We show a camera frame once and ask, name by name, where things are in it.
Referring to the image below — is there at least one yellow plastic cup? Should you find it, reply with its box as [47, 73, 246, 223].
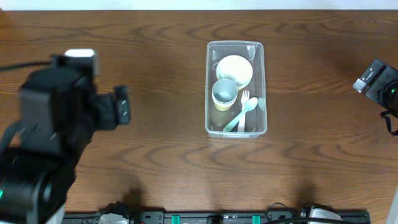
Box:
[213, 99, 234, 111]

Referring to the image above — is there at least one grey plastic cup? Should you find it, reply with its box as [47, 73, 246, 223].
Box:
[211, 79, 238, 105]

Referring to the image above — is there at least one white plastic bowl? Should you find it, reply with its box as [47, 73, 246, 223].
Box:
[216, 55, 253, 86]

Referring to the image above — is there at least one white plastic fork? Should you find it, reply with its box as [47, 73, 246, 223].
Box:
[237, 90, 249, 133]

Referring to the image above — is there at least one mint green plastic spoon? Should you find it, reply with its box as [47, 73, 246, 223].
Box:
[223, 97, 258, 132]

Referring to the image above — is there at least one yellow plastic bowl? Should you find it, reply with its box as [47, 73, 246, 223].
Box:
[237, 80, 250, 91]

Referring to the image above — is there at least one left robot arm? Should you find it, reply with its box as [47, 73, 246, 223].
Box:
[1, 55, 131, 223]

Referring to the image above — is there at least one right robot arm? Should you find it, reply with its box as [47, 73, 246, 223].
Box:
[298, 59, 397, 223]

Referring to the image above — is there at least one clear plastic container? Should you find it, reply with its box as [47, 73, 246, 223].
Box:
[205, 40, 267, 138]

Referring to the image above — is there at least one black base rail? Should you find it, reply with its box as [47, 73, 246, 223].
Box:
[62, 210, 371, 224]

